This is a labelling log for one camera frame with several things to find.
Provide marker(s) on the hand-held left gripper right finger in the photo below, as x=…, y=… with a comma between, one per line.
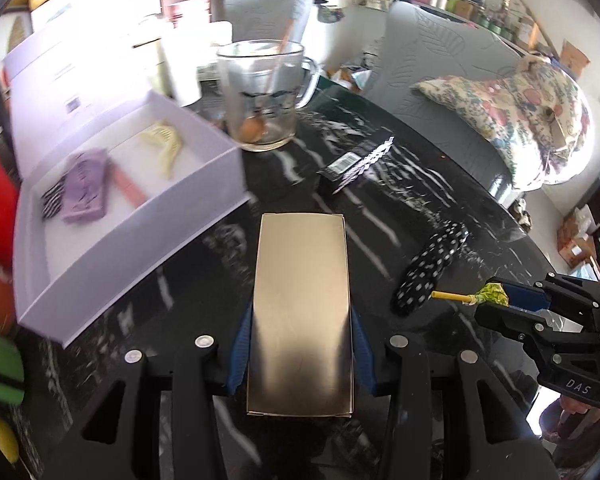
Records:
x=362, y=355

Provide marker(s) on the yellow round object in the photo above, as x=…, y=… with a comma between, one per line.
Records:
x=0, y=435

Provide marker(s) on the black white checked scrunchie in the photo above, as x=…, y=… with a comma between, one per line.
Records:
x=53, y=200

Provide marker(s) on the green plastic lid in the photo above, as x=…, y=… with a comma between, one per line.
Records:
x=7, y=370

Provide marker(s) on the white mini fridge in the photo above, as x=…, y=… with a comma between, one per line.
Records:
x=95, y=5

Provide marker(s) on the cream hair claw clip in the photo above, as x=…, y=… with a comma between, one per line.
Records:
x=165, y=145

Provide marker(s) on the yellow green lollipop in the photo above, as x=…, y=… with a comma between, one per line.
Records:
x=492, y=295

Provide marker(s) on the small brown ball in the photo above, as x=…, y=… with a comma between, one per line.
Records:
x=254, y=129

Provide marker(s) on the pink cosmetic tube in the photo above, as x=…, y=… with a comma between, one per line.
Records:
x=127, y=185

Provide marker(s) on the gold rectangular box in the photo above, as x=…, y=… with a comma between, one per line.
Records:
x=300, y=310

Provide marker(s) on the cardboard box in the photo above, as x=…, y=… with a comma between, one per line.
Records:
x=577, y=240

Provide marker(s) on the floral pillow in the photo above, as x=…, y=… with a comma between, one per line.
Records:
x=519, y=105

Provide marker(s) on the purple makeup palette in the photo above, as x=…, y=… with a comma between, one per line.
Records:
x=85, y=185

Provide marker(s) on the rose gold straw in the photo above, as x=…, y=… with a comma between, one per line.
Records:
x=280, y=60

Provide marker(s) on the grey leaf pattern chair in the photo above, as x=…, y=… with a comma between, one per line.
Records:
x=429, y=125
x=265, y=15

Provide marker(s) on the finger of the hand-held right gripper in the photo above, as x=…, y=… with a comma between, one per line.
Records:
x=527, y=296
x=509, y=322

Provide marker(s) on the dry branch decoration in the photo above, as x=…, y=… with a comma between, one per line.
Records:
x=529, y=5

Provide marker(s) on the person's right hand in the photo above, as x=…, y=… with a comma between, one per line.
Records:
x=574, y=405

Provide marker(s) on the row of cosmetic bottles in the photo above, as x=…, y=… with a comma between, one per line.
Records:
x=479, y=10

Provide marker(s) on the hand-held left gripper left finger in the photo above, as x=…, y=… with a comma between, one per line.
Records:
x=240, y=355

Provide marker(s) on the woven straw fan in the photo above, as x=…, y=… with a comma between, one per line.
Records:
x=17, y=32

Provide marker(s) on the lavender gift box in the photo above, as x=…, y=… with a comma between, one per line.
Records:
x=130, y=240

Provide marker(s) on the black polka dot scrunchie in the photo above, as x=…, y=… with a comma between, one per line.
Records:
x=429, y=265

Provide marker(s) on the clear glass mug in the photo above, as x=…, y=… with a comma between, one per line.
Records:
x=260, y=85

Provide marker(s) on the black slim cosmetic box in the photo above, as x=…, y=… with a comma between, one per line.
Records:
x=355, y=165

